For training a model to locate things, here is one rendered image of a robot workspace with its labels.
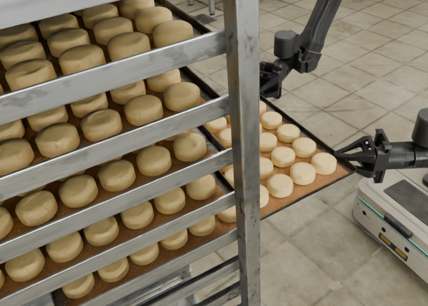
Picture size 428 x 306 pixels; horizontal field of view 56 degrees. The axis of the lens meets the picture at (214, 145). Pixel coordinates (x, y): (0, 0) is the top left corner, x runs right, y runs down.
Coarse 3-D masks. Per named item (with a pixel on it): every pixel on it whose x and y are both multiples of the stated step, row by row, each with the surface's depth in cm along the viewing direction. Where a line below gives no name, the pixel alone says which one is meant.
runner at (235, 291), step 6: (228, 288) 83; (234, 288) 80; (240, 288) 81; (216, 294) 82; (222, 294) 82; (228, 294) 80; (234, 294) 81; (240, 294) 82; (204, 300) 82; (210, 300) 81; (216, 300) 79; (222, 300) 80; (228, 300) 81
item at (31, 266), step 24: (168, 192) 65; (192, 192) 65; (216, 192) 67; (120, 216) 65; (144, 216) 62; (168, 216) 64; (72, 240) 59; (96, 240) 59; (120, 240) 61; (0, 264) 59; (24, 264) 56; (48, 264) 58; (72, 264) 58; (0, 288) 56
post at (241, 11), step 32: (224, 0) 44; (256, 0) 43; (256, 32) 45; (256, 64) 48; (256, 96) 50; (256, 128) 54; (256, 160) 57; (256, 192) 61; (256, 224) 66; (256, 256) 71; (256, 288) 78
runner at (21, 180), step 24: (168, 120) 50; (192, 120) 51; (96, 144) 46; (120, 144) 48; (144, 144) 50; (24, 168) 44; (48, 168) 45; (72, 168) 46; (0, 192) 44; (24, 192) 45
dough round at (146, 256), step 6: (150, 246) 68; (156, 246) 68; (138, 252) 67; (144, 252) 67; (150, 252) 67; (156, 252) 68; (132, 258) 67; (138, 258) 67; (144, 258) 67; (150, 258) 67; (138, 264) 67; (144, 264) 67
